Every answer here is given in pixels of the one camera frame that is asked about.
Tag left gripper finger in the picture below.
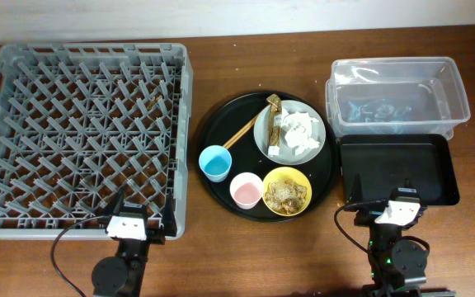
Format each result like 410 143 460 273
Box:
161 193 177 237
101 187 125 217

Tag yellow bowl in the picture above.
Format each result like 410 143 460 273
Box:
262 167 313 217

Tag light blue cup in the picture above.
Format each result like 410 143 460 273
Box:
199 145 233 182

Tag white tissue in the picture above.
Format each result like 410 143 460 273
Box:
281 108 320 155

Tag brown snack wrapper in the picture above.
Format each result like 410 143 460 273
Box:
267 94 282 157

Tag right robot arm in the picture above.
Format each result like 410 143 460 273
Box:
346 176 457 297

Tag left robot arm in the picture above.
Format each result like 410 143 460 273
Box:
92 186 177 296

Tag grey dishwasher rack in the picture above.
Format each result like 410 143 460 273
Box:
0 43 193 240

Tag food crumb in rack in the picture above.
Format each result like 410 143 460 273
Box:
148 95 162 111

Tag black rectangular tray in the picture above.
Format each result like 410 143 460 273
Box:
340 134 460 207

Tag food scraps in bowl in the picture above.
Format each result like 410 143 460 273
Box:
264 179 307 215

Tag grey plate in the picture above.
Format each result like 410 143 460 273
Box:
253 100 327 166

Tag pink cup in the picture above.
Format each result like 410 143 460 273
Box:
229 172 264 210

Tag round black tray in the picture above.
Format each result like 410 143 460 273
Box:
190 91 340 223

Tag clear plastic bin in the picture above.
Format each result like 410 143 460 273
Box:
326 57 471 139

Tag left black cable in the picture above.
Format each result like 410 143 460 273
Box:
49 214 111 297

